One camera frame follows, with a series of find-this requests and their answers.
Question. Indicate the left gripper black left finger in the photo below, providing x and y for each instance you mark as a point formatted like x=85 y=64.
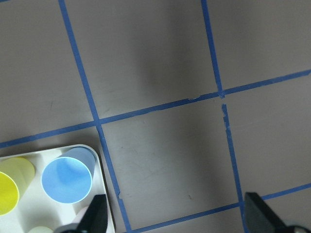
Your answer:
x=95 y=219

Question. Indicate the yellow plastic cup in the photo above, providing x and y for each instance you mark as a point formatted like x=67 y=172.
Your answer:
x=16 y=175

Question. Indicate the cream plastic tray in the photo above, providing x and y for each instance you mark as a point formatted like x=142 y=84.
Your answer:
x=36 y=208

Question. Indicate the light blue plastic cup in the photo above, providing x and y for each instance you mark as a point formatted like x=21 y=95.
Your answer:
x=69 y=177

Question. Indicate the cream white plastic cup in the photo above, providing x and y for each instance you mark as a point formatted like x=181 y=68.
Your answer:
x=40 y=229

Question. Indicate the pink plastic cup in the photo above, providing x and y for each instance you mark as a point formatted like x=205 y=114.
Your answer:
x=80 y=215

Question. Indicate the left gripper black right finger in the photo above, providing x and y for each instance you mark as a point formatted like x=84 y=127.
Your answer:
x=260 y=218

